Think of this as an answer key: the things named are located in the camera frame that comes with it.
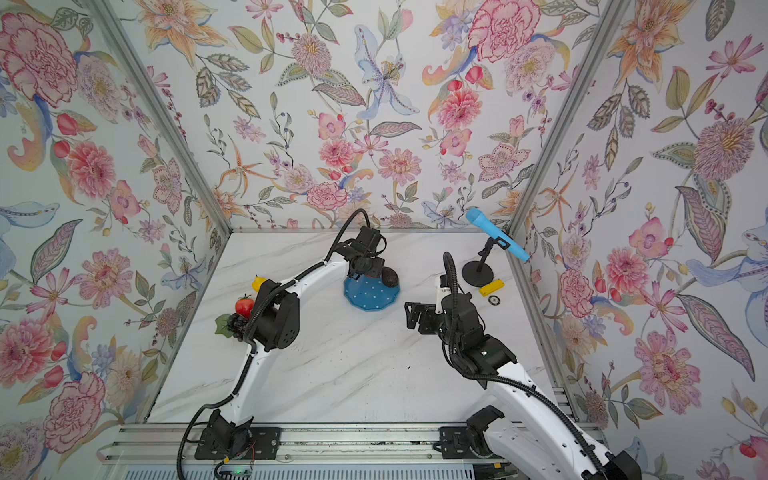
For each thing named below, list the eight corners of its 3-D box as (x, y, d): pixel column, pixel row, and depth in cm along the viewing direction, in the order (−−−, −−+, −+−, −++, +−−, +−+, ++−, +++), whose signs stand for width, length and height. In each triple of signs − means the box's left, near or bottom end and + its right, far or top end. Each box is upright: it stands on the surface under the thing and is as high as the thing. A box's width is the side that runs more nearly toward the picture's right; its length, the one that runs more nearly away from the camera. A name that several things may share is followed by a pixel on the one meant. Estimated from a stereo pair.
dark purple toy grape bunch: (217, 336, 95) (208, 327, 90) (226, 320, 98) (218, 310, 93) (248, 342, 94) (240, 332, 89) (256, 325, 97) (249, 315, 92)
